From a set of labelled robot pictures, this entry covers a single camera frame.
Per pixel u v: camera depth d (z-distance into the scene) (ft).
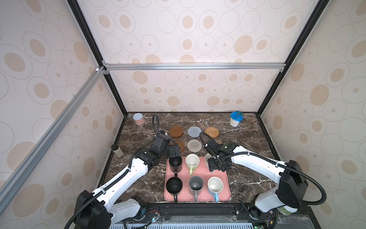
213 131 3.51
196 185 2.67
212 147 2.12
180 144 3.28
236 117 3.45
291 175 1.41
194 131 3.53
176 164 2.88
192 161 2.87
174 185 2.67
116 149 2.88
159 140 1.95
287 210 2.30
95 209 1.24
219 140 3.45
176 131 3.53
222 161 1.88
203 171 2.89
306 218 2.39
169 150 2.30
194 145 3.27
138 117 3.58
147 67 6.25
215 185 2.61
